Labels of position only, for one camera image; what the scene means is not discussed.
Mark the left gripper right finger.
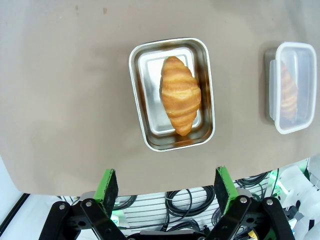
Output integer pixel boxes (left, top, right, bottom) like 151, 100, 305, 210
204, 165, 296, 240

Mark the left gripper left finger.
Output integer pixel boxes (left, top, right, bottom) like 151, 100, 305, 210
39, 168, 129, 240

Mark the rectangular steel container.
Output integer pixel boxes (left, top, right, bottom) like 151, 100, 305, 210
128, 37, 216, 153

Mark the golden croissant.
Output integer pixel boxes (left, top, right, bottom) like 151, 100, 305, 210
159, 55, 202, 137
279, 60, 300, 121

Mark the clear plastic container lid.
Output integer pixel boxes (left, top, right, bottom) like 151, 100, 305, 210
268, 41, 318, 135

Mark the black cable bundle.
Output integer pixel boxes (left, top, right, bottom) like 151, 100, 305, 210
163, 184, 216, 227

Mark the slotted aluminium base plate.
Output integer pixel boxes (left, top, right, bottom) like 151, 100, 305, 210
117, 191, 222, 232

